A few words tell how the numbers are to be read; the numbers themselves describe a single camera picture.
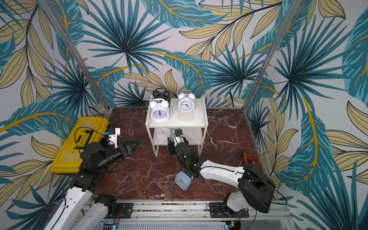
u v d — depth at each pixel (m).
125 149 0.59
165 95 0.69
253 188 0.42
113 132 0.62
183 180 0.76
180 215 0.73
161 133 0.79
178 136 0.66
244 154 0.92
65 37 0.78
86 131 0.84
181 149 0.55
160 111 0.65
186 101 0.69
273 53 0.85
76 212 0.46
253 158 0.88
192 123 0.70
